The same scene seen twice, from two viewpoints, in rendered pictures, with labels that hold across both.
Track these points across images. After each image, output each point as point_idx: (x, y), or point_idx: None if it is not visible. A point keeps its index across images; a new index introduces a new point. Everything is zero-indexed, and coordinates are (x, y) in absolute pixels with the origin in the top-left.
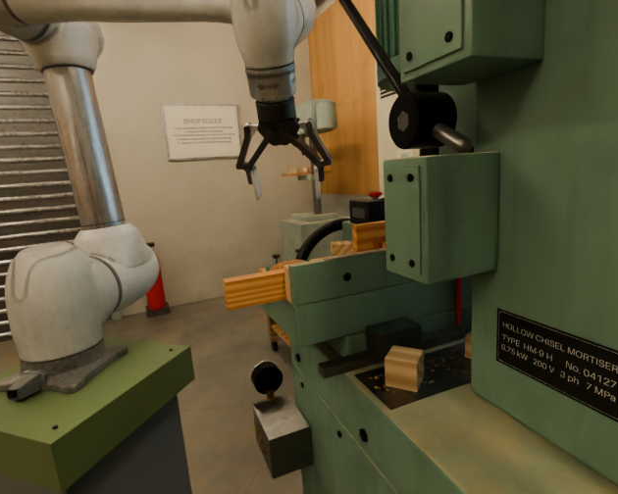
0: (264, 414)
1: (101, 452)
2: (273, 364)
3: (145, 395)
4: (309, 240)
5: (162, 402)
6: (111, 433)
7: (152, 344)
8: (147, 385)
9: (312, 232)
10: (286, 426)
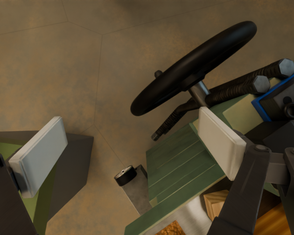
0: (130, 193)
1: (43, 234)
2: (129, 174)
3: (43, 200)
4: (156, 96)
5: (52, 182)
6: (41, 229)
7: (8, 148)
8: (40, 199)
9: (160, 83)
10: (148, 203)
